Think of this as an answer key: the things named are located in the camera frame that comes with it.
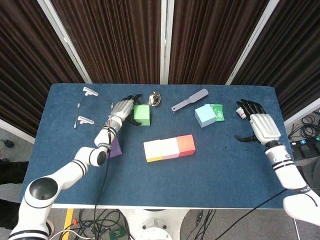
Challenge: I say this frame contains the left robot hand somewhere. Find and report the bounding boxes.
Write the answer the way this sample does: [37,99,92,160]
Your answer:
[108,93,143,126]

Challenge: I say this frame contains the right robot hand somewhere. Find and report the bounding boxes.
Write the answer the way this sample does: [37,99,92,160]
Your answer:
[234,98,281,146]

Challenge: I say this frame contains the green foam cube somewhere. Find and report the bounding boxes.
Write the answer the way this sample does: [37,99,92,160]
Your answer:
[133,104,151,127]

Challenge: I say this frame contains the purple foam cube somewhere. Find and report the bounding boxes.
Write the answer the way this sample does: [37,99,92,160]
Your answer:
[106,137,123,159]

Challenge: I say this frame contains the yellow pink block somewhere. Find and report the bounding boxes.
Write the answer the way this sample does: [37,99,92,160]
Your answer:
[143,140,166,163]

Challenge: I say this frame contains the pink foam cube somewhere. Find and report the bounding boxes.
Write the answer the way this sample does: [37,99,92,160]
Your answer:
[161,137,181,160]

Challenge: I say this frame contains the red foam cube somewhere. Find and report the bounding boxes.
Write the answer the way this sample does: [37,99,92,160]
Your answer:
[176,134,196,158]

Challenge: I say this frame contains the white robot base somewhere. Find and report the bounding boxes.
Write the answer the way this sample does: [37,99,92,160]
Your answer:
[118,208,192,240]

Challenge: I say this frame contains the small white jar red label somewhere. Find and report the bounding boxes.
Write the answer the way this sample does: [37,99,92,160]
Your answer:
[235,106,248,120]

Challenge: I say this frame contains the black power adapters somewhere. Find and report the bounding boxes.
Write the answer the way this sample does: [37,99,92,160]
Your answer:
[289,139,320,159]

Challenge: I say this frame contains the green printed packet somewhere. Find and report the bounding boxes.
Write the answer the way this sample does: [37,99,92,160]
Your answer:
[204,102,224,123]

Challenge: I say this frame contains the light blue foam cube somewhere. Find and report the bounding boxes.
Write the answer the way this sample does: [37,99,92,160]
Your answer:
[194,103,217,129]

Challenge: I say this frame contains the grey plastic spatula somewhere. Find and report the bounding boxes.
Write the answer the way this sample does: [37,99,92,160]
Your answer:
[171,88,209,113]

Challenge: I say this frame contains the brown pleated curtain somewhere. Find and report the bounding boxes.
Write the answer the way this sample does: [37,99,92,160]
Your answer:
[51,0,163,85]
[168,0,271,85]
[0,0,86,137]
[231,0,320,121]

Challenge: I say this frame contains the blue velvet table cloth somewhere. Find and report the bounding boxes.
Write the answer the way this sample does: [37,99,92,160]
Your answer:
[18,83,301,209]

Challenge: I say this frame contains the yellow floor tape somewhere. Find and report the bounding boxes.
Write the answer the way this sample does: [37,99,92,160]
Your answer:
[63,208,75,231]

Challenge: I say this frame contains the small green box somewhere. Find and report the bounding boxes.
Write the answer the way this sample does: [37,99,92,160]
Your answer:
[108,227,126,240]

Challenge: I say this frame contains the person in black clothing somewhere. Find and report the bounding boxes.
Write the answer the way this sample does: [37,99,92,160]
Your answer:
[0,159,30,230]

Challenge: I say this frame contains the black white sneaker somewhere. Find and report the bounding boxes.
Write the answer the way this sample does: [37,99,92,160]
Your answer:
[46,219,55,237]

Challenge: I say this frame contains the steel ladle black handle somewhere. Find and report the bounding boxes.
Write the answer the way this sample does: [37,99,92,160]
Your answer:
[138,91,162,108]

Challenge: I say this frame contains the wire rack white clips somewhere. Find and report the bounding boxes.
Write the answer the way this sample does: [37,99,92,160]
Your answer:
[73,86,115,130]

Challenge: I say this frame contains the white partition post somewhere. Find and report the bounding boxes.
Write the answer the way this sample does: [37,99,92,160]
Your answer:
[159,0,175,85]
[36,0,93,84]
[224,0,280,86]
[0,118,36,145]
[284,104,320,128]

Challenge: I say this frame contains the coiled black floor cables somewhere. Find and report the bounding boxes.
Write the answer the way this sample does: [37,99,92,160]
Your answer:
[287,109,320,141]

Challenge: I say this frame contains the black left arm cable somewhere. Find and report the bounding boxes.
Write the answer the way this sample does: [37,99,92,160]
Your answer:
[93,122,113,210]

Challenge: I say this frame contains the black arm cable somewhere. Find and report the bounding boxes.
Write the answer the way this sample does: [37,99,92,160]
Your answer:
[219,187,288,240]
[93,122,113,210]

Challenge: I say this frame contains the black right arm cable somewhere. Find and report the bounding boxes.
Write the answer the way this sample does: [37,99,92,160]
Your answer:
[219,187,288,240]

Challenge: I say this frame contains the white table frame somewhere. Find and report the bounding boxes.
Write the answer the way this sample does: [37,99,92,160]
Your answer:
[23,202,300,210]

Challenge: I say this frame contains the black cables green plug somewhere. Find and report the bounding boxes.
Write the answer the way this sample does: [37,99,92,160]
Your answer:
[184,208,218,240]

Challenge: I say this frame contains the black floor cable tangle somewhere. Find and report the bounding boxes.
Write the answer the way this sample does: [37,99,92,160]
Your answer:
[79,208,133,240]

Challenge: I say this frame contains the white floor cable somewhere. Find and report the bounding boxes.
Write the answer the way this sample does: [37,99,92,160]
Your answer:
[49,229,87,240]

